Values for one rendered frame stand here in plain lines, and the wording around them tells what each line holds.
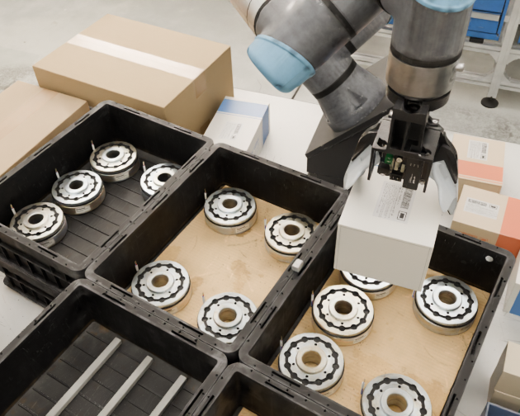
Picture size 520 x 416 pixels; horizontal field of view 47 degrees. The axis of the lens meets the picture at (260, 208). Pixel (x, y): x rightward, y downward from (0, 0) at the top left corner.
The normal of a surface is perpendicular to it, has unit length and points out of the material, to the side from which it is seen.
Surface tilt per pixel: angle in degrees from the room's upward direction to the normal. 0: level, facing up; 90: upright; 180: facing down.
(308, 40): 66
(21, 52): 0
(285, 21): 38
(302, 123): 0
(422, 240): 0
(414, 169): 90
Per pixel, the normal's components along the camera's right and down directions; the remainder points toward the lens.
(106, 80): -0.03, -0.70
